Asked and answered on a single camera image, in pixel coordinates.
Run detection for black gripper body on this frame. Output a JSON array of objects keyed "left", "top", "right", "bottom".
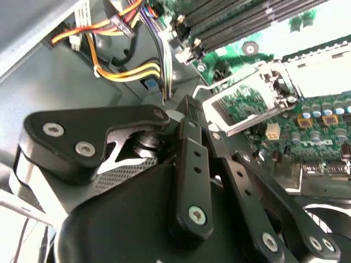
[{"left": 54, "top": 157, "right": 298, "bottom": 263}]

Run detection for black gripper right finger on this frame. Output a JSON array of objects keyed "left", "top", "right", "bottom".
[{"left": 191, "top": 96, "right": 341, "bottom": 263}]

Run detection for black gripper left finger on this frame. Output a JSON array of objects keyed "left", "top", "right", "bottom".
[{"left": 18, "top": 94, "right": 215, "bottom": 250}]

